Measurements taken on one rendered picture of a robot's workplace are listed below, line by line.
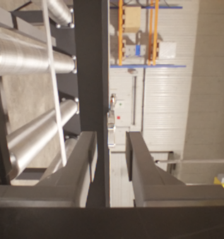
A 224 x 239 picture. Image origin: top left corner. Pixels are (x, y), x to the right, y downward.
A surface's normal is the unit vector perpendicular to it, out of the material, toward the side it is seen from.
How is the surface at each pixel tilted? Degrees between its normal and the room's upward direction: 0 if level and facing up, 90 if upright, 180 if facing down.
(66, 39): 90
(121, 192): 90
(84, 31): 90
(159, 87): 90
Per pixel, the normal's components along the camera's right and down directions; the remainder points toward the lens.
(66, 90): 0.00, 0.27
